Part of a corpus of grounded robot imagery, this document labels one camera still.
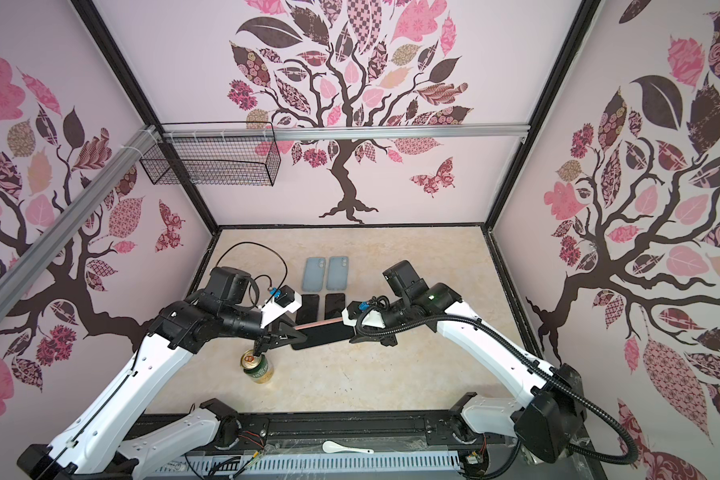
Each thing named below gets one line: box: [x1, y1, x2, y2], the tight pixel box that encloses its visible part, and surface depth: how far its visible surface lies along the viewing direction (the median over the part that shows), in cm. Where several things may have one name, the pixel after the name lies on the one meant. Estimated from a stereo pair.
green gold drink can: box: [240, 349, 274, 384], surface depth 77 cm
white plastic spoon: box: [322, 440, 374, 454], surface depth 72 cm
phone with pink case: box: [291, 317, 355, 350], surface depth 63 cm
